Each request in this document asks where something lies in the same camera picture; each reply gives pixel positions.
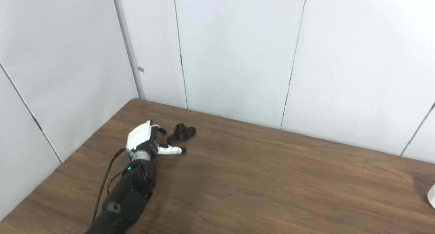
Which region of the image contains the black flanged holder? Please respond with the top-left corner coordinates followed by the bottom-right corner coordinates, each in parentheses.
top-left (167, 123), bottom-right (197, 145)

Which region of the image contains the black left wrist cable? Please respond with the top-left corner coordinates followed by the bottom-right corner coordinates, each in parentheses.
top-left (92, 148), bottom-right (127, 224)

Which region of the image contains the round white plastic piece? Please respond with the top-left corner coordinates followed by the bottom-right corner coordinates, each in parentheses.
top-left (427, 183), bottom-right (435, 209)

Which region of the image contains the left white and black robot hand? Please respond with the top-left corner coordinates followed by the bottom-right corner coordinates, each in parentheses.
top-left (126, 120), bottom-right (187, 160)

